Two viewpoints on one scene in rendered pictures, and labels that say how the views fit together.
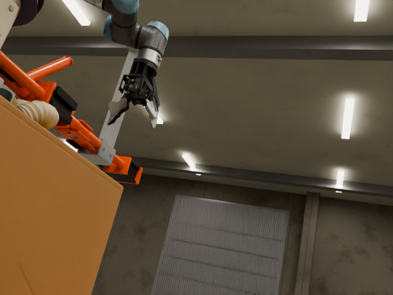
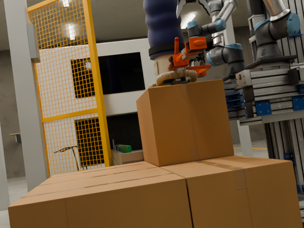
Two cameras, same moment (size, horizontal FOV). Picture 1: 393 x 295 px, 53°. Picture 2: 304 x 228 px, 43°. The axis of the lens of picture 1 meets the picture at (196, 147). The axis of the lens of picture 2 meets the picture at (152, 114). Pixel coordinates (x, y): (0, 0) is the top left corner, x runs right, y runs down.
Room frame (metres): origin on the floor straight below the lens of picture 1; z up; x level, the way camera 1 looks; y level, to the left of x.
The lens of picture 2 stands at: (2.39, -0.88, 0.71)
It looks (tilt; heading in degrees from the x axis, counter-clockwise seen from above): 3 degrees up; 149
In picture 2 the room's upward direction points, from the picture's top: 8 degrees counter-clockwise
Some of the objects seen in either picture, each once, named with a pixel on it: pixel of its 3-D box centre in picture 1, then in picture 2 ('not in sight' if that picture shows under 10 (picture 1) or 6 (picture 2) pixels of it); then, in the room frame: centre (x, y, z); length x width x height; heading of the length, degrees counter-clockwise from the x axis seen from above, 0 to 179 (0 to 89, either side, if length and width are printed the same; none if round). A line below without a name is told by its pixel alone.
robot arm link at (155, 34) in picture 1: (153, 41); not in sight; (1.05, 0.21, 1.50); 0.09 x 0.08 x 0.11; 97
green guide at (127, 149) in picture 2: not in sight; (120, 149); (-1.33, 0.89, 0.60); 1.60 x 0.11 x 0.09; 157
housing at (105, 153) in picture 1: (96, 151); (189, 53); (0.94, 0.24, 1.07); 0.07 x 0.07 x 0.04; 68
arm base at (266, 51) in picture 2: not in sight; (268, 52); (0.83, 0.90, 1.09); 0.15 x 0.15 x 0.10
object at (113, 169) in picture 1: (123, 170); (195, 45); (1.06, 0.18, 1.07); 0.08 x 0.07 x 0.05; 158
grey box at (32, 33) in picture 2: not in sight; (33, 43); (-0.86, 0.00, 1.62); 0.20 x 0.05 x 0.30; 157
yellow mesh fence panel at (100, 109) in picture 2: not in sight; (68, 109); (-1.02, 0.27, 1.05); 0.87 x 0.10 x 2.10; 29
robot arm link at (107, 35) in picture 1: (123, 28); not in sight; (1.02, 0.31, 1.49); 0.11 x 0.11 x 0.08; 7
